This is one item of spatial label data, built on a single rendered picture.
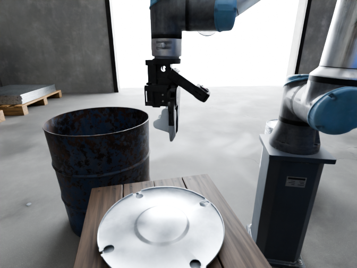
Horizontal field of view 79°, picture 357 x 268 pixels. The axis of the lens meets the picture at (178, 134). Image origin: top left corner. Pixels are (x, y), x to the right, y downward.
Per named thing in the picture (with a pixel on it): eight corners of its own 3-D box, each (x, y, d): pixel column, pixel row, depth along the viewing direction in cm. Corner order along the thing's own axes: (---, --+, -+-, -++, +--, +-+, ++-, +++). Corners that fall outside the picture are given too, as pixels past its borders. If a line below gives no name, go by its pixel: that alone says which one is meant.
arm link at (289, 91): (309, 111, 74) (318, 70, 70) (332, 124, 62) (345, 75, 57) (273, 111, 75) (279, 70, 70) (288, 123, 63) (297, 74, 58)
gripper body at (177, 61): (152, 102, 62) (151, 57, 58) (182, 103, 61) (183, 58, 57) (144, 108, 55) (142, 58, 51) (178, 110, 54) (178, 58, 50)
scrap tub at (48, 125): (81, 188, 126) (66, 107, 109) (154, 184, 130) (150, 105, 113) (48, 250, 87) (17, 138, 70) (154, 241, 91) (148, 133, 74)
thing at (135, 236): (84, 212, 55) (83, 210, 55) (178, 178, 70) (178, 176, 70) (127, 323, 33) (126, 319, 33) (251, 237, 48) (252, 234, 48)
